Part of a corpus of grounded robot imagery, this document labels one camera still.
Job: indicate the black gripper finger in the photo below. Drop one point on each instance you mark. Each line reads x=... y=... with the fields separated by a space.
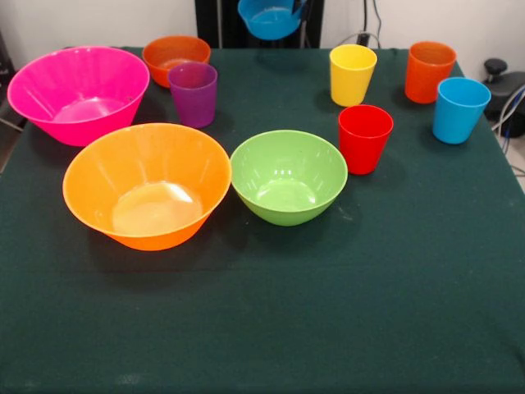
x=296 y=7

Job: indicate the blue bowl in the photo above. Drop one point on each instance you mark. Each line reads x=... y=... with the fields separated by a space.
x=266 y=28

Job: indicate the green bowl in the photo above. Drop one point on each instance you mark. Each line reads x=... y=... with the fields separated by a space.
x=287 y=172

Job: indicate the large orange bowl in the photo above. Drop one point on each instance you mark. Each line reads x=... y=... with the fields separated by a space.
x=123 y=164

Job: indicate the black power plug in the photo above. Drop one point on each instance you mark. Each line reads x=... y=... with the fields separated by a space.
x=363 y=39

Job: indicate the yellow cup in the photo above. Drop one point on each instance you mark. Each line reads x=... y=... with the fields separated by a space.
x=350 y=86

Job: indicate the purple cup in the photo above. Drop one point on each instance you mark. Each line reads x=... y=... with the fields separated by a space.
x=193 y=102

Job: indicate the orange cup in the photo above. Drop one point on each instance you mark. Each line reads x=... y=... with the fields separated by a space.
x=422 y=82

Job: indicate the small dark orange bowl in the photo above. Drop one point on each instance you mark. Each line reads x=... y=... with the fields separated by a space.
x=159 y=70

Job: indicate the red cup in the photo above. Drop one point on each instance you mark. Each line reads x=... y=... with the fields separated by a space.
x=361 y=152

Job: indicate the blue cup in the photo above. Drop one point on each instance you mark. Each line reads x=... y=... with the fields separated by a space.
x=455 y=119

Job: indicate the black round knob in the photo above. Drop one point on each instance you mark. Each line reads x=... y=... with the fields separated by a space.
x=495 y=65

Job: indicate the black round base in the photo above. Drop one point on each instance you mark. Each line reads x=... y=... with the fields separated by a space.
x=514 y=82

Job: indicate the large pink bowl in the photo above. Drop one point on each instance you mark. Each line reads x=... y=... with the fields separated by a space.
x=49 y=82

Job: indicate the black equipment box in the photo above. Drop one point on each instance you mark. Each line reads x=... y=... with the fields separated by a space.
x=4 y=61

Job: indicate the dark green table cloth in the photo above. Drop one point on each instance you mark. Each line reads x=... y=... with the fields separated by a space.
x=287 y=308

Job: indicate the grey metal leg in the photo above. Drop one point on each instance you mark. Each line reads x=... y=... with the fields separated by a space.
x=10 y=123

